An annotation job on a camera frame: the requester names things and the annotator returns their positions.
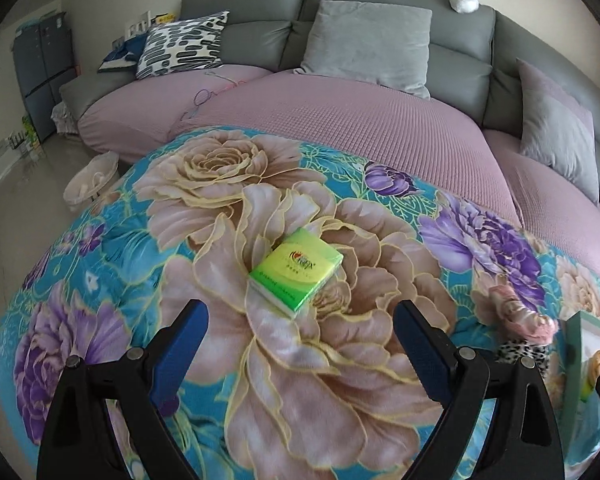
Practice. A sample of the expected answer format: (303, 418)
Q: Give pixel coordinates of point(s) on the black white patterned pillow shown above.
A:
(180, 45)

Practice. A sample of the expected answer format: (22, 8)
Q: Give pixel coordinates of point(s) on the light pink cloth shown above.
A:
(532, 326)

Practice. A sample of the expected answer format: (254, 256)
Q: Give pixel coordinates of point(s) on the grey pillow with pink band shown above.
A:
(555, 135)

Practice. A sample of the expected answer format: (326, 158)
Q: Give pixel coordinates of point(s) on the white small rack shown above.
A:
(137, 24)

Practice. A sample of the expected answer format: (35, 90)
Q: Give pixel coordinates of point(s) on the yellow small packet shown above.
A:
(162, 17)

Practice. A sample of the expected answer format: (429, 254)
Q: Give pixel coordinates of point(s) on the blue grey cabinet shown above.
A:
(42, 75)

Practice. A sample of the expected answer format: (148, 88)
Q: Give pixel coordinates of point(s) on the white lace cloth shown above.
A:
(64, 117)

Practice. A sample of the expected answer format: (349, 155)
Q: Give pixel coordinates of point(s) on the grey sofa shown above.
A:
(260, 5)

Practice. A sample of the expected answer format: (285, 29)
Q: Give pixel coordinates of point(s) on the floral printed blanket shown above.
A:
(280, 410)

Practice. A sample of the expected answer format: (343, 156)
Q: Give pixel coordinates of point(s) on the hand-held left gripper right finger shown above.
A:
(422, 355)

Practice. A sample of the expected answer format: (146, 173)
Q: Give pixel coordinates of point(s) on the leopard print hair scrunchie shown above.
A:
(517, 351)

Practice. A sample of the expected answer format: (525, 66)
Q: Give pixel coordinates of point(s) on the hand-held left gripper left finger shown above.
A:
(180, 355)

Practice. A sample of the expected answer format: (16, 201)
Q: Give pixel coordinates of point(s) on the green tissue pack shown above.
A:
(295, 265)

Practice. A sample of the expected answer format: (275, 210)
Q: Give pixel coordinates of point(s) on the teal shallow cardboard box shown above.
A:
(575, 355)

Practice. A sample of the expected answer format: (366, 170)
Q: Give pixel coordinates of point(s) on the pink sofa cover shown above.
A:
(355, 130)

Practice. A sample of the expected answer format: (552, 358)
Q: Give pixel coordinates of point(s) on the blue white cushion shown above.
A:
(120, 56)

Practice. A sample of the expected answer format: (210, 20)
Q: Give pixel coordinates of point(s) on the white wicker basket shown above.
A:
(87, 185)

